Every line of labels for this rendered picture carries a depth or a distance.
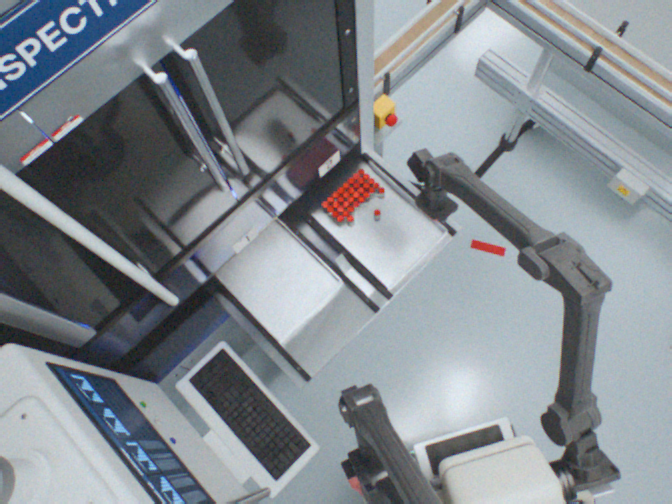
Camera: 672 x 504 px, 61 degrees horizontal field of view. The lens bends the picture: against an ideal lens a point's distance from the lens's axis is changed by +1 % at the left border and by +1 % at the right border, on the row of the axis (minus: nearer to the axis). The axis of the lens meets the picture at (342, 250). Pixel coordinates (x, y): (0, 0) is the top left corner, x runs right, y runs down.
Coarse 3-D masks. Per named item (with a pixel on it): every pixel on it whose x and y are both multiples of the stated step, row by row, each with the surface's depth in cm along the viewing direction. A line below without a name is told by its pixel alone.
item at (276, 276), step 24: (264, 240) 180; (288, 240) 179; (240, 264) 178; (264, 264) 177; (288, 264) 177; (312, 264) 176; (240, 288) 175; (264, 288) 175; (288, 288) 174; (312, 288) 174; (336, 288) 173; (264, 312) 172; (288, 312) 172
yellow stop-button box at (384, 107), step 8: (376, 96) 177; (384, 96) 177; (376, 104) 176; (384, 104) 176; (392, 104) 176; (376, 112) 176; (384, 112) 175; (392, 112) 179; (376, 120) 178; (384, 120) 178
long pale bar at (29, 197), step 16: (0, 176) 75; (16, 192) 79; (32, 192) 82; (32, 208) 84; (48, 208) 86; (64, 224) 91; (80, 224) 96; (80, 240) 97; (96, 240) 101; (112, 256) 108; (128, 272) 116; (160, 288) 131
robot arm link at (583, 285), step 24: (552, 264) 106; (576, 264) 107; (576, 288) 103; (600, 288) 104; (576, 312) 107; (576, 336) 110; (576, 360) 112; (576, 384) 115; (552, 408) 121; (576, 408) 118; (552, 432) 124
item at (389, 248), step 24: (312, 216) 179; (360, 216) 181; (384, 216) 180; (408, 216) 180; (336, 240) 177; (360, 240) 178; (384, 240) 178; (408, 240) 177; (432, 240) 177; (360, 264) 175; (384, 264) 175; (408, 264) 175
